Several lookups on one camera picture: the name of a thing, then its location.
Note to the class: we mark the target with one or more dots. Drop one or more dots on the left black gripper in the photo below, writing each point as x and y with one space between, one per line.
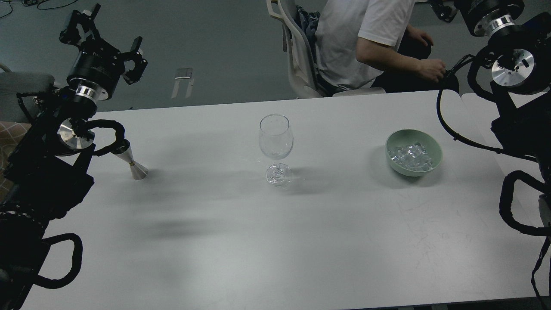
98 61

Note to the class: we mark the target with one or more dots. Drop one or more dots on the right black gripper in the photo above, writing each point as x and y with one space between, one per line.
483 18

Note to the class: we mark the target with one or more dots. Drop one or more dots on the steel cocktail jigger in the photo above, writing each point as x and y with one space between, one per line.
124 152

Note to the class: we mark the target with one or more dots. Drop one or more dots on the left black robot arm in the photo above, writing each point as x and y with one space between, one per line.
49 167

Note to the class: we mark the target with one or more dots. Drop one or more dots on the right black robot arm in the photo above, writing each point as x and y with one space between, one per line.
513 72

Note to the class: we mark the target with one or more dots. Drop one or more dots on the clear ice cubes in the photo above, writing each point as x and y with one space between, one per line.
412 157

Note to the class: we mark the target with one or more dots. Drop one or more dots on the clear wine glass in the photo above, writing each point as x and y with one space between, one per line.
276 141

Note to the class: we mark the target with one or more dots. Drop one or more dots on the person's right hand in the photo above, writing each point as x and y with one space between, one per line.
432 70

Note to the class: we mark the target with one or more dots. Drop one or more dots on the metal floor plate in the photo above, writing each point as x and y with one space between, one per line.
183 76

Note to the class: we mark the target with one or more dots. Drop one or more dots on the person in white shirt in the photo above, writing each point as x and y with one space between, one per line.
371 43

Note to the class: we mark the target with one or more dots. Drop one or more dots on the checkered beige cushion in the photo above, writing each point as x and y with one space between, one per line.
11 133

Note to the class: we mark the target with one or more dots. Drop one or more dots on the green ceramic bowl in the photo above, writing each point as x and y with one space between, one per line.
409 137

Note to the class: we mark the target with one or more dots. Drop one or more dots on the white office chair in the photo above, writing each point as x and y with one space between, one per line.
302 67

